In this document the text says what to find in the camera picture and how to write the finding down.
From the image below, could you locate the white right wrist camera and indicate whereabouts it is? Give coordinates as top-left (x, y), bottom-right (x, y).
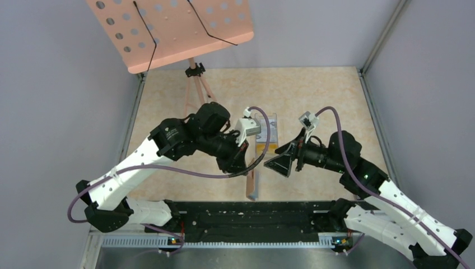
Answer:
top-left (299, 111), bottom-right (319, 136)

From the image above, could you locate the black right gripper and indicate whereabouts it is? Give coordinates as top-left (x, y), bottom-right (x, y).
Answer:
top-left (264, 127), bottom-right (346, 177)

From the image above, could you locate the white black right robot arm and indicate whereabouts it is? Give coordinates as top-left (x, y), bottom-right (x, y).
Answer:
top-left (264, 131), bottom-right (473, 268)

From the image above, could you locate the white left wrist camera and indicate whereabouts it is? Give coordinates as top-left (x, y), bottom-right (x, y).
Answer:
top-left (234, 107), bottom-right (262, 146)

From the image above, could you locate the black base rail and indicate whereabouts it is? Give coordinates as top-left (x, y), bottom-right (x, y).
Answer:
top-left (162, 201), bottom-right (348, 243)

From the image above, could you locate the silver credit cards stack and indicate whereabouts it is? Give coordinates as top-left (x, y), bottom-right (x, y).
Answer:
top-left (256, 117), bottom-right (278, 143)

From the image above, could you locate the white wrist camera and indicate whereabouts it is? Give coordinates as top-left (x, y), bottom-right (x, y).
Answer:
top-left (234, 107), bottom-right (262, 146)
top-left (299, 111), bottom-right (319, 136)

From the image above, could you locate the yellow credit card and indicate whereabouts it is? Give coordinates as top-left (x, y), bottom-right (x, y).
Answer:
top-left (267, 143), bottom-right (278, 154)

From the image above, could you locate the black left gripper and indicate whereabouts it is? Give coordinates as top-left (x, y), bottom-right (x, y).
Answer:
top-left (198, 129), bottom-right (249, 175)

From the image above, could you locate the clear plastic card box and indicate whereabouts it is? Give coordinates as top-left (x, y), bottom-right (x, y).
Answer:
top-left (254, 113), bottom-right (279, 158)

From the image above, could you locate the pink music stand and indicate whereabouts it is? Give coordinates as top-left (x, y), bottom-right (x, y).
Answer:
top-left (87, 0), bottom-right (254, 104)

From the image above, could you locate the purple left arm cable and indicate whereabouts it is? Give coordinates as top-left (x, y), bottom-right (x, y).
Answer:
top-left (67, 106), bottom-right (271, 224)

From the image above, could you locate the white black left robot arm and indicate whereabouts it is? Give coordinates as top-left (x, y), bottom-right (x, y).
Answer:
top-left (76, 102), bottom-right (262, 233)

